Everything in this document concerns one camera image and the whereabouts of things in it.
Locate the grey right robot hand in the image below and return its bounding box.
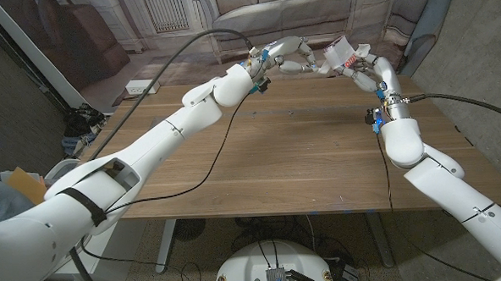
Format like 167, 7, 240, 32
339, 52, 411, 123

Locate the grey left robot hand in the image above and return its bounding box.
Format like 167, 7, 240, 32
252, 34, 322, 78

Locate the white bandage strip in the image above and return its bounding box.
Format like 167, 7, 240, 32
316, 35, 374, 75

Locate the printed sofa room backdrop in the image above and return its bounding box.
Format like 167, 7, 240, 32
0, 0, 444, 113

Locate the blue grey rolled fabric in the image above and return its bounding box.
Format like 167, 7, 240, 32
396, 0, 464, 78

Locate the white power strip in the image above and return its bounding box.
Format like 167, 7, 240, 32
124, 79, 161, 96

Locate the white table leg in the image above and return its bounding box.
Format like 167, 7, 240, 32
366, 212, 396, 269
152, 219, 179, 275

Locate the small power adapter box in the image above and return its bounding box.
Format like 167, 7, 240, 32
339, 264, 361, 281

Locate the black round fan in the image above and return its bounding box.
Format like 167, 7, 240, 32
172, 218, 207, 243

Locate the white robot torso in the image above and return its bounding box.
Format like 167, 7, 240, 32
211, 237, 338, 281

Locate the grey finned electronics box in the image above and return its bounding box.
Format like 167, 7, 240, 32
266, 267, 288, 281

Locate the blue grey cloth bundle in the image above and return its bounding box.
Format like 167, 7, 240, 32
60, 132, 100, 158

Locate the white slanted beam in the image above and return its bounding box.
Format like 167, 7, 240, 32
0, 0, 106, 113

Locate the white plastic bin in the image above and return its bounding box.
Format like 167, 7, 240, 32
43, 158, 82, 189

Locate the yellow paper envelope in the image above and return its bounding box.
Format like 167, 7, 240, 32
5, 165, 49, 207

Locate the person in blue jeans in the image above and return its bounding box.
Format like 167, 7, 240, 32
0, 170, 37, 229

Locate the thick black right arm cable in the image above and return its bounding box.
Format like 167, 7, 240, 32
408, 90, 501, 130

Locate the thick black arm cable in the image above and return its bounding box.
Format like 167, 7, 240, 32
408, 90, 501, 130
58, 27, 265, 281

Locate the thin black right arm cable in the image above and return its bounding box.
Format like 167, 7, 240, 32
375, 128, 493, 281

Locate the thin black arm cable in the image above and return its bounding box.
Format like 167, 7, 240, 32
74, 91, 260, 281
375, 128, 493, 281

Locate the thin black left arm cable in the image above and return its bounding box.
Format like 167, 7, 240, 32
74, 91, 260, 281

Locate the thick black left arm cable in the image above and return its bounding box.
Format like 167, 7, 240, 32
58, 27, 265, 281

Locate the black tangled cable pile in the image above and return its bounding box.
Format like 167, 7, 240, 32
62, 102, 116, 140

